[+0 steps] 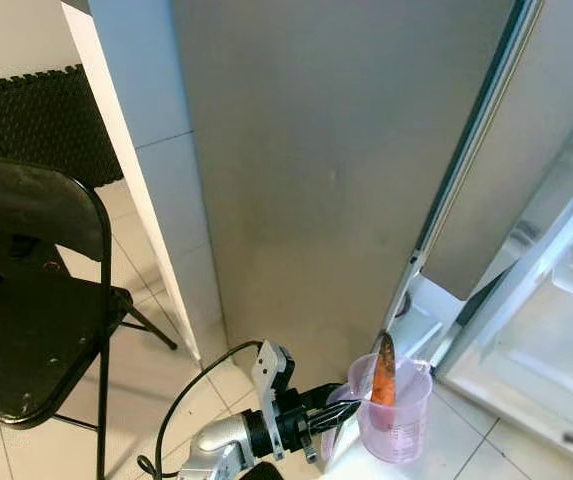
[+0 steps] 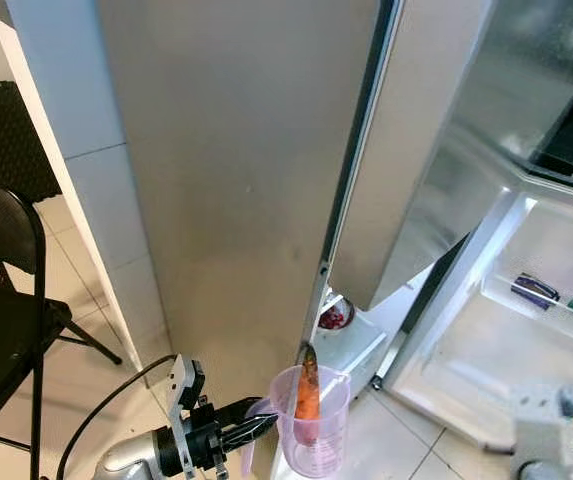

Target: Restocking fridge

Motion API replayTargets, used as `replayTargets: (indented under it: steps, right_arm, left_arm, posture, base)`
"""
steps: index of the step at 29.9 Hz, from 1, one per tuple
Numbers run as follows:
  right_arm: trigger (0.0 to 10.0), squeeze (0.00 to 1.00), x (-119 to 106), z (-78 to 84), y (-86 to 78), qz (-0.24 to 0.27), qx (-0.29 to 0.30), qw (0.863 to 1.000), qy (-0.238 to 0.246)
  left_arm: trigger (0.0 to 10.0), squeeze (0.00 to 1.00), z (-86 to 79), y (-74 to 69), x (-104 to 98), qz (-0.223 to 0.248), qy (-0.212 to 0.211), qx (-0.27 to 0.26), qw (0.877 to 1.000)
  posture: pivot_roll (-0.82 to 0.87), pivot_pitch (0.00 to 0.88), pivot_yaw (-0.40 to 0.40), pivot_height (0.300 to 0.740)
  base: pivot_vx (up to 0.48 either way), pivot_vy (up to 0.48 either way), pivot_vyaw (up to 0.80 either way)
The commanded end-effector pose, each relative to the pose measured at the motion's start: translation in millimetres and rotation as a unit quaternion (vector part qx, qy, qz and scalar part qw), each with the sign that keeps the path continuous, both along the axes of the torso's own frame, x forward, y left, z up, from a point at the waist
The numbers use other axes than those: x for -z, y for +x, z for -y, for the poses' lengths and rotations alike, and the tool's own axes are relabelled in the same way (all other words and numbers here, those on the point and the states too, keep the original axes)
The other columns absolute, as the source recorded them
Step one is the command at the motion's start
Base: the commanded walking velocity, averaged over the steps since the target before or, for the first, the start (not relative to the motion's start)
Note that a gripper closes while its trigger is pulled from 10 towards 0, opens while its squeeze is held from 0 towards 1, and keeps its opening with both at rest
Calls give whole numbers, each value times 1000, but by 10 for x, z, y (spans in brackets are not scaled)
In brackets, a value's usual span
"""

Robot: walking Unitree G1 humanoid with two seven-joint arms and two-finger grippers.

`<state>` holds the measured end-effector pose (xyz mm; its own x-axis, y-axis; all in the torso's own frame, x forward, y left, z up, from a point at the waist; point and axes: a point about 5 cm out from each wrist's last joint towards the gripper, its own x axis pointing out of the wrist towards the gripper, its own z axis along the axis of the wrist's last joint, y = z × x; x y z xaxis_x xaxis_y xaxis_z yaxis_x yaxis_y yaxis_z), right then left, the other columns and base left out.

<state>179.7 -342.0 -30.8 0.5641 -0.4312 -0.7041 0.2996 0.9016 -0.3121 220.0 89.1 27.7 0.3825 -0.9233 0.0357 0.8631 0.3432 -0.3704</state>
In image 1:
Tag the purple translucent measuring jug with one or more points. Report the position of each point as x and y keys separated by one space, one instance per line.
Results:
x=406 y=430

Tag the grey upper fridge door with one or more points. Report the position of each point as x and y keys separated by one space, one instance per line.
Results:
x=526 y=150

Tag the black foam wall panel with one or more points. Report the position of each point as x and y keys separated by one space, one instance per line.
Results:
x=36 y=125

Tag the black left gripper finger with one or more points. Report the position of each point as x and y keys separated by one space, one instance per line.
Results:
x=331 y=408
x=326 y=425

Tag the orange carrot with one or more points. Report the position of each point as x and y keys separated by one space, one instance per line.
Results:
x=383 y=380

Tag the stainless steel fridge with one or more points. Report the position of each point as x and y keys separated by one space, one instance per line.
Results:
x=316 y=150

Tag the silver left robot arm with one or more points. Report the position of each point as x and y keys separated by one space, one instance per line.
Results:
x=216 y=445

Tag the white-lined lower fridge door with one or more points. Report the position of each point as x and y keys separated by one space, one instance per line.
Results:
x=546 y=350

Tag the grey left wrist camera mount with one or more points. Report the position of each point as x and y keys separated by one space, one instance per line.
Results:
x=271 y=365

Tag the black folding chair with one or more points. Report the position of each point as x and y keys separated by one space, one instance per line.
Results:
x=26 y=340

